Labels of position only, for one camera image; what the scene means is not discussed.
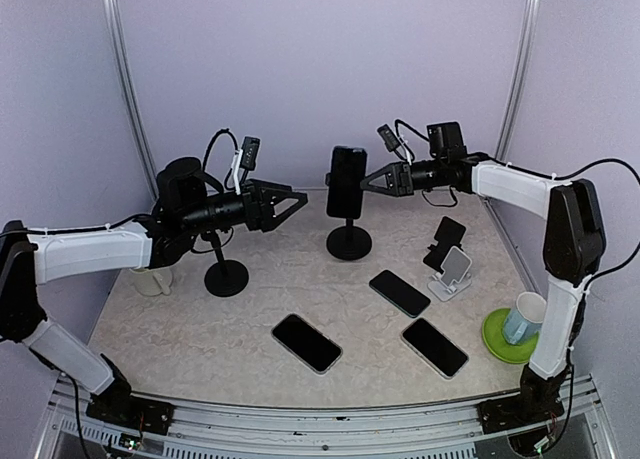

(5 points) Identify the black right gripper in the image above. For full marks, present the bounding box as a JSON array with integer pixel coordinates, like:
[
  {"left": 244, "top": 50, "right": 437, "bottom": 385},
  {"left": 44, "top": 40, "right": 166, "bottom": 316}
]
[{"left": 361, "top": 156, "right": 448, "bottom": 195}]

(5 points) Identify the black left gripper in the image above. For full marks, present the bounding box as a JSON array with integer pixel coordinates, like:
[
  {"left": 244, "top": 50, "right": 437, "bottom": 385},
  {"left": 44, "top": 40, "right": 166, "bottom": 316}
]
[{"left": 181, "top": 177, "right": 308, "bottom": 235}]

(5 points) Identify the blue-edged black phone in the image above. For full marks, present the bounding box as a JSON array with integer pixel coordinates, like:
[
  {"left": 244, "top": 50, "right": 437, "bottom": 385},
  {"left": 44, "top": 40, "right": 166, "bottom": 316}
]
[{"left": 326, "top": 146, "right": 368, "bottom": 220}]

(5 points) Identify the black round-base phone stand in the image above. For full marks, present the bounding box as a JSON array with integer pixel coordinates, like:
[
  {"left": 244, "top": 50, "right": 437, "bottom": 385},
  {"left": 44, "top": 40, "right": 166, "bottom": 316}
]
[{"left": 326, "top": 173, "right": 372, "bottom": 261}]

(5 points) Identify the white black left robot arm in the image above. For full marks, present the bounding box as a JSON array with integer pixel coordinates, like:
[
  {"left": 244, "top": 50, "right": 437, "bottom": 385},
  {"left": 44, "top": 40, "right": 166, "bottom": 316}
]
[{"left": 1, "top": 157, "right": 308, "bottom": 424}]

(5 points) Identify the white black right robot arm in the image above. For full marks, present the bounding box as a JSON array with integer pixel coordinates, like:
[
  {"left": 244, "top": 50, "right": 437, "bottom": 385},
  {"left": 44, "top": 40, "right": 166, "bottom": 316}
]
[{"left": 360, "top": 122, "right": 606, "bottom": 423}]

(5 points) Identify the black folding phone stand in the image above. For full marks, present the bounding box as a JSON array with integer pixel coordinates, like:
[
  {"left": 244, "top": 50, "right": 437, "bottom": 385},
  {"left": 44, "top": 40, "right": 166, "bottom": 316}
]
[{"left": 423, "top": 216, "right": 467, "bottom": 273}]

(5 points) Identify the teal-edged black phone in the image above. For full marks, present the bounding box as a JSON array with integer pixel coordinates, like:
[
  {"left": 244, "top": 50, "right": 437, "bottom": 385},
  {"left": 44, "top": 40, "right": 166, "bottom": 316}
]
[{"left": 369, "top": 270, "right": 431, "bottom": 318}]

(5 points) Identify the silver folding phone stand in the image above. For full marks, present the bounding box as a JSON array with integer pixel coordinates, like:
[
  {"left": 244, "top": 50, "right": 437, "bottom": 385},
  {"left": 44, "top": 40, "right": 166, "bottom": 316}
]
[{"left": 428, "top": 246, "right": 472, "bottom": 302}]

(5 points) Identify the clear-case black phone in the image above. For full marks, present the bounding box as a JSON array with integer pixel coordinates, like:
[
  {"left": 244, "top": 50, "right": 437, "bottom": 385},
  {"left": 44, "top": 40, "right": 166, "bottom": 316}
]
[{"left": 271, "top": 314, "right": 342, "bottom": 374}]

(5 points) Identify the white-edged black phone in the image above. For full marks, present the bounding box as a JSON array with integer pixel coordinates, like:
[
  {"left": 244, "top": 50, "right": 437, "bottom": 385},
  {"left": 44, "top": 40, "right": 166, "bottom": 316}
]
[{"left": 401, "top": 318, "right": 469, "bottom": 379}]

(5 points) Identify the white mug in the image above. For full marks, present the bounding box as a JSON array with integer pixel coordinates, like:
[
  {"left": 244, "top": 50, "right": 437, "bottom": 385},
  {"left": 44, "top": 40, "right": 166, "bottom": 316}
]
[{"left": 130, "top": 268, "right": 173, "bottom": 297}]

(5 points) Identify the green plate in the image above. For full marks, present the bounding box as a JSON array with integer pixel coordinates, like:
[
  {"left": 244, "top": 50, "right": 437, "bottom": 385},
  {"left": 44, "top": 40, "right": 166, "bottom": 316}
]
[{"left": 481, "top": 307, "right": 543, "bottom": 364}]

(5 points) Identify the light blue cup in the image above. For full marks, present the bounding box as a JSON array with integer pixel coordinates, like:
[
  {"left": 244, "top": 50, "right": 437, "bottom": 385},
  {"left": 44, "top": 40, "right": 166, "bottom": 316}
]
[{"left": 502, "top": 292, "right": 547, "bottom": 345}]

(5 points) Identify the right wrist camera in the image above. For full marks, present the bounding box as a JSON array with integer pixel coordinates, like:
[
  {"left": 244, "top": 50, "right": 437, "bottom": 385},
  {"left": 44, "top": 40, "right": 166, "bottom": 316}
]
[{"left": 377, "top": 124, "right": 415, "bottom": 165}]

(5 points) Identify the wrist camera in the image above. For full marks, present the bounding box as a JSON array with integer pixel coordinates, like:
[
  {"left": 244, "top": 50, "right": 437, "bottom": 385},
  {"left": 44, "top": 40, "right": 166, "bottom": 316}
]
[
  {"left": 377, "top": 124, "right": 415, "bottom": 165},
  {"left": 231, "top": 136, "right": 261, "bottom": 195}
]

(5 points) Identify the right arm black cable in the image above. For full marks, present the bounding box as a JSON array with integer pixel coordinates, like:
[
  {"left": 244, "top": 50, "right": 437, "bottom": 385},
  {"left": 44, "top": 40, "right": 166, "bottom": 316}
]
[{"left": 393, "top": 118, "right": 640, "bottom": 280}]

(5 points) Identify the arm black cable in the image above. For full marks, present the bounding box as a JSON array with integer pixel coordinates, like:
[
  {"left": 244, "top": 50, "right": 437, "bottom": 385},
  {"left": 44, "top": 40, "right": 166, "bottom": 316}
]
[
  {"left": 0, "top": 127, "right": 239, "bottom": 240},
  {"left": 393, "top": 118, "right": 640, "bottom": 280}
]

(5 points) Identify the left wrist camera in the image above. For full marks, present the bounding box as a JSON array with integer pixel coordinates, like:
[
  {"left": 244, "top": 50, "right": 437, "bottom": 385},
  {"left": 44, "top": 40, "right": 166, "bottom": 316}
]
[{"left": 231, "top": 136, "right": 261, "bottom": 195}]

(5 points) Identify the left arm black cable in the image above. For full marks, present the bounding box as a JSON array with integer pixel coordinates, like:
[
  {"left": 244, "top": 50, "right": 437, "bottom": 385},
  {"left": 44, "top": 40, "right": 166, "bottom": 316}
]
[{"left": 0, "top": 127, "right": 239, "bottom": 240}]

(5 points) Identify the right aluminium frame post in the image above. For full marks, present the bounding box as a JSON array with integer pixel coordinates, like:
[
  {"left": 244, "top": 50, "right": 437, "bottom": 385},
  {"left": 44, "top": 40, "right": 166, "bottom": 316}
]
[{"left": 495, "top": 0, "right": 541, "bottom": 161}]

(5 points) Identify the aluminium frame post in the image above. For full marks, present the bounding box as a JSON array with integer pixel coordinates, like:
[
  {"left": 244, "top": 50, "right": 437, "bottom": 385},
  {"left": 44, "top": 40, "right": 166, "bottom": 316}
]
[
  {"left": 102, "top": 0, "right": 158, "bottom": 201},
  {"left": 495, "top": 0, "right": 541, "bottom": 161}
]

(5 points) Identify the aluminium front rail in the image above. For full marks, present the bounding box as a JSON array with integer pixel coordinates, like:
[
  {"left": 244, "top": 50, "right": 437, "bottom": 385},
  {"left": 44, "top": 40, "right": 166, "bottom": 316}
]
[{"left": 34, "top": 373, "right": 616, "bottom": 459}]

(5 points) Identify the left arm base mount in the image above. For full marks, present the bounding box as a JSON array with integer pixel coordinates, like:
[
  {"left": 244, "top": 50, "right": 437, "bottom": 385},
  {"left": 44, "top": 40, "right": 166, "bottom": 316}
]
[{"left": 86, "top": 395, "right": 175, "bottom": 436}]

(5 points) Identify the left aluminium frame post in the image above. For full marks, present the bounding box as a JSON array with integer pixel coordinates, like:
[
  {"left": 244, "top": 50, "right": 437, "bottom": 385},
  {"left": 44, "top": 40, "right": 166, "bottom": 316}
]
[{"left": 102, "top": 0, "right": 158, "bottom": 201}]

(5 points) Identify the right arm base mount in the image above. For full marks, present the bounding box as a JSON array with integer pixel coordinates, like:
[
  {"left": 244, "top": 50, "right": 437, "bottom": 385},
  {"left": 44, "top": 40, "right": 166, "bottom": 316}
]
[{"left": 477, "top": 394, "right": 565, "bottom": 434}]

